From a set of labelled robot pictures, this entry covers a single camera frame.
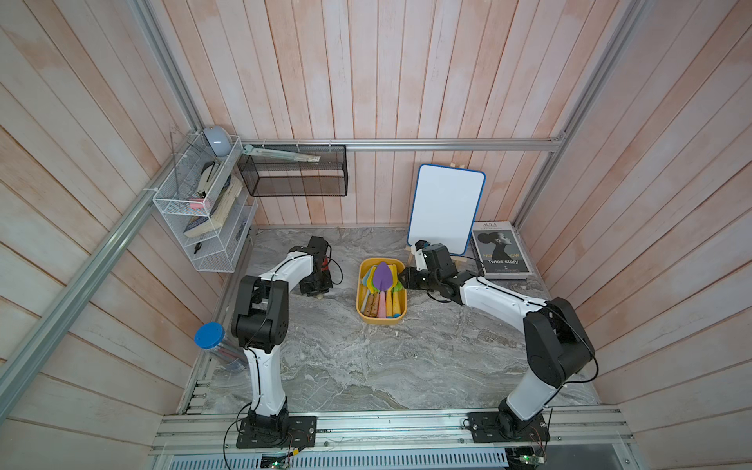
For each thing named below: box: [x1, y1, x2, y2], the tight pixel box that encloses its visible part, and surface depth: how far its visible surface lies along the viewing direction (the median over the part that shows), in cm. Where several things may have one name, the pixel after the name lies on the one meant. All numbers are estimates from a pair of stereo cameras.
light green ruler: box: [242, 143, 322, 163], surface depth 92 cm
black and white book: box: [470, 221, 533, 281], surface depth 109 cm
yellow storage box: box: [356, 257, 408, 325], surface depth 97 cm
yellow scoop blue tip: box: [387, 263, 403, 319], surface depth 94 cm
